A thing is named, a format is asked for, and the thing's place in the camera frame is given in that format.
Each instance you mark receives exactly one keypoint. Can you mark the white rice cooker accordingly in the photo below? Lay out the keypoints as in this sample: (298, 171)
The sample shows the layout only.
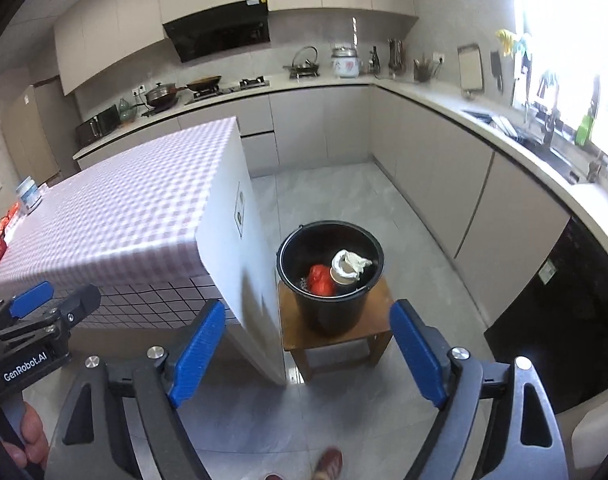
(345, 65)

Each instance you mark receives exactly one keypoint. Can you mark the grey cutting board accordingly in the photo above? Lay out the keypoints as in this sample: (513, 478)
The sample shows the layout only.
(470, 67)

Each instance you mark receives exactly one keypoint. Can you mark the beige refrigerator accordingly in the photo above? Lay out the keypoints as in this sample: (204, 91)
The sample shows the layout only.
(31, 135)

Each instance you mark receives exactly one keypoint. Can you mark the black induction cooker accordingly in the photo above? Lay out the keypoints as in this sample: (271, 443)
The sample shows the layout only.
(159, 110)

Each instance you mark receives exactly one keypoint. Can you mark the lower kitchen cabinets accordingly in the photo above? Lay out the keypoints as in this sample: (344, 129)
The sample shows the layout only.
(433, 160)

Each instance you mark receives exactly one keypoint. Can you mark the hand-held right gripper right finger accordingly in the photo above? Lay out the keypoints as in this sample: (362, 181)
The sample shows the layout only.
(416, 355)

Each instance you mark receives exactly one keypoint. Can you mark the black cleaver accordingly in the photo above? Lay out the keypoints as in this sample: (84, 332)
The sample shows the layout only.
(496, 67)

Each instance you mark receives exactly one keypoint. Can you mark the black pan with glass lid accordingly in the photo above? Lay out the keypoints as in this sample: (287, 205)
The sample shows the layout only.
(161, 96)

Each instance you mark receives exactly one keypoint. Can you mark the window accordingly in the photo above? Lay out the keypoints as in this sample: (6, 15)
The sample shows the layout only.
(573, 20)

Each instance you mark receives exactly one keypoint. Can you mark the white tiled kitchen island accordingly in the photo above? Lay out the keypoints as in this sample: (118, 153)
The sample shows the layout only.
(254, 285)

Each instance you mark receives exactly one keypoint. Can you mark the metal utensil holder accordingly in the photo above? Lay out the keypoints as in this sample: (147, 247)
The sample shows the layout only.
(394, 60)

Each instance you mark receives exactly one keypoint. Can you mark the island socket panel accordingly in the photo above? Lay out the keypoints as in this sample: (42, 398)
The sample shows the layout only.
(239, 210)

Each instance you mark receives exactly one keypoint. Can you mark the orange plastic bag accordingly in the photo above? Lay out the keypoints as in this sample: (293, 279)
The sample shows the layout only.
(321, 280)

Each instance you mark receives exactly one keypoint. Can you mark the yellow rubber glove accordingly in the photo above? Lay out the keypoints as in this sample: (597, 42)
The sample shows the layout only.
(506, 42)

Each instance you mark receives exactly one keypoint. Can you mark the black gas stove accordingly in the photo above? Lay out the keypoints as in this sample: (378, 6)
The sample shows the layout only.
(234, 90)

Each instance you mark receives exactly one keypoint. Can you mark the black microwave oven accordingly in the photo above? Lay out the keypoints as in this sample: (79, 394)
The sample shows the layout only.
(96, 125)

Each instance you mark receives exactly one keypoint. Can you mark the person's left hand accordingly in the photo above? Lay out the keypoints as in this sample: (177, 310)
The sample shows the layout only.
(34, 435)

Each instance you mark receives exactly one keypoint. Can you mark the kitchen sink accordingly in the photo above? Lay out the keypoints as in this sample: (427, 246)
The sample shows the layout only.
(528, 145)

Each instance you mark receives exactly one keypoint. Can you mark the blue paper cup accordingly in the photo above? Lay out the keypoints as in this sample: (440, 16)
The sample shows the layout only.
(345, 280)

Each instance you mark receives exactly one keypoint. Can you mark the dark chopstick holder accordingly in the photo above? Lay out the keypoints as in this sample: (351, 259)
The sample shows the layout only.
(422, 72)

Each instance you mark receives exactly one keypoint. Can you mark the black range hood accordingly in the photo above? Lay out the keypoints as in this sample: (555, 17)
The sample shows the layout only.
(219, 32)

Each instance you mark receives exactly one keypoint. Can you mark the white wall socket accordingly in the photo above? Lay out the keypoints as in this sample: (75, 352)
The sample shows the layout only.
(438, 57)
(139, 90)

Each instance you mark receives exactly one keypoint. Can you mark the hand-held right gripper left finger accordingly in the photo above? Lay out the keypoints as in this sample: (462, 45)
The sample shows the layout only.
(196, 355)

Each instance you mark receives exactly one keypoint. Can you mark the dark glass bottle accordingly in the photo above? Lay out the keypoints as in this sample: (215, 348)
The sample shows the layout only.
(374, 62)

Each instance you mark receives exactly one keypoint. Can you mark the metal faucet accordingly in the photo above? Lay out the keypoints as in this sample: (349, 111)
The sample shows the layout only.
(551, 110)

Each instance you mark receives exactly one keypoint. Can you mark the black plastic bucket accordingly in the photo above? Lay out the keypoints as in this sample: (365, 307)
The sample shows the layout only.
(329, 315)

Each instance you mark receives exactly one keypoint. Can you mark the green bottle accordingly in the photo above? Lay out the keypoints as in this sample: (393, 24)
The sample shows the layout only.
(586, 130)

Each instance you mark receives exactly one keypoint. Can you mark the green ceramic vase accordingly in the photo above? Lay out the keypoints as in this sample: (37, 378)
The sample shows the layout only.
(126, 112)

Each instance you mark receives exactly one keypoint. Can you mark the white cloth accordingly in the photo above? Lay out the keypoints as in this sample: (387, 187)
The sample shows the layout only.
(354, 260)

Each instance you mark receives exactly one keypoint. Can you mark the white jar with blue label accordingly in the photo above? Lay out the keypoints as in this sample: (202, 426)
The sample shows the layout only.
(29, 194)

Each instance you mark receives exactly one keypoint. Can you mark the orange red bag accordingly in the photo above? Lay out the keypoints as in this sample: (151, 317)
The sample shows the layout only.
(14, 214)

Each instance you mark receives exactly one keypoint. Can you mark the dark red patterned shoe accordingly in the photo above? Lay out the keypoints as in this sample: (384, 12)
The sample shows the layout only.
(274, 476)
(330, 465)

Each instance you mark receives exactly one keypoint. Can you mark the wooden stool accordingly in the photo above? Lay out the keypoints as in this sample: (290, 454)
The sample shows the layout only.
(334, 342)

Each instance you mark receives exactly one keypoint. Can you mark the black wok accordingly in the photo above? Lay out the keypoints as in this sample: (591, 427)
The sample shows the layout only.
(204, 82)

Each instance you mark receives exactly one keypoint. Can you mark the black built-in dishwasher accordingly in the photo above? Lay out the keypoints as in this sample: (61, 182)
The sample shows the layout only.
(558, 310)

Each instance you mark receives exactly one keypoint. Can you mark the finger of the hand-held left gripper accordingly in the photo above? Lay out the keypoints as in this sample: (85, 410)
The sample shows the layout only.
(79, 305)
(31, 300)

